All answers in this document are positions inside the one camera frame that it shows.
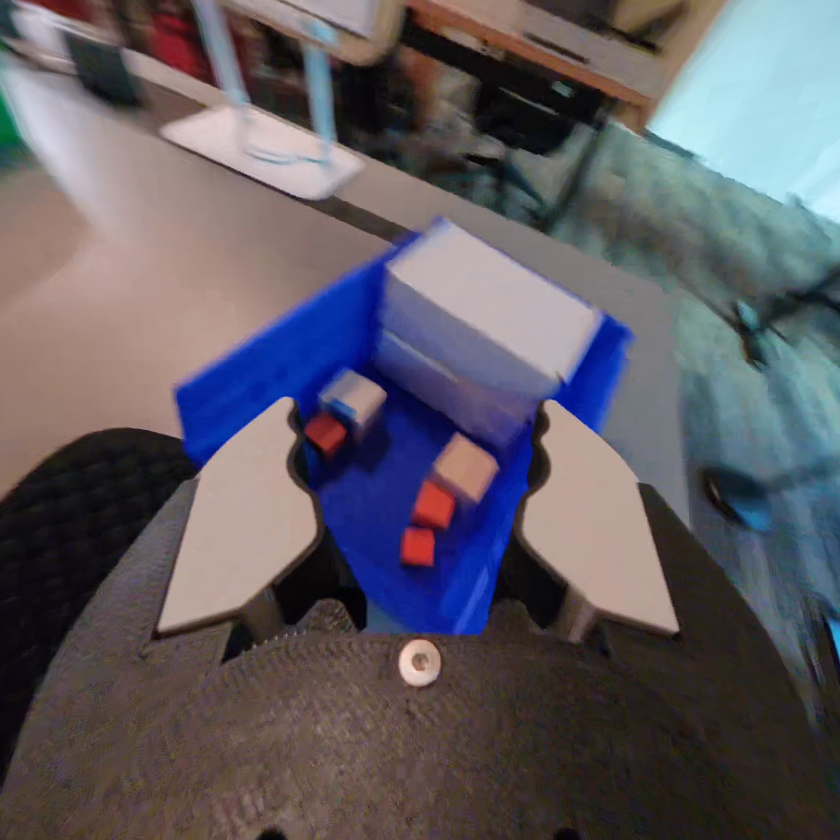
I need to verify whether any long wooden edged table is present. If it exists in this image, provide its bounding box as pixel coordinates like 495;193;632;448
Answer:
407;0;690;129

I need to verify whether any dark grey cube device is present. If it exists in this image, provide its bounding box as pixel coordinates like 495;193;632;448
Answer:
66;33;143;107

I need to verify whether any blue plastic bin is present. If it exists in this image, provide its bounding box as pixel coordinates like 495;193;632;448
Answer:
174;220;634;636

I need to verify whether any large wooden block blue tape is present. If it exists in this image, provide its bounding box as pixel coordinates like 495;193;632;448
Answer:
318;369;388;442

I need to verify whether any black textured wrist rest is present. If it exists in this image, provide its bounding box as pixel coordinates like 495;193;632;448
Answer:
0;428;201;782

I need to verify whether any small red cube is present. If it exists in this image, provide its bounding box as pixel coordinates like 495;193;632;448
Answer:
400;528;437;568

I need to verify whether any black office chair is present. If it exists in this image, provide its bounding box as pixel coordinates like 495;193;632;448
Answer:
459;85;606;219

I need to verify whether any plain wooden block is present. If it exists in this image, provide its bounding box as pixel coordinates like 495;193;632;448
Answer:
432;433;500;504

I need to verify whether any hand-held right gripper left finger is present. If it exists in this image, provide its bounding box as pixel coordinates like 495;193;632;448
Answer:
156;395;327;647

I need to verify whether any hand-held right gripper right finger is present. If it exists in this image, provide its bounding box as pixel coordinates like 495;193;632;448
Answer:
514;399;681;645

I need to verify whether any medium red cube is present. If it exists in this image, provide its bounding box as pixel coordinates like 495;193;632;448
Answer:
412;482;458;530
303;413;347;458

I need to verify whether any white document stand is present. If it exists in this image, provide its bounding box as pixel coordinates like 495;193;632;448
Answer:
161;0;366;201

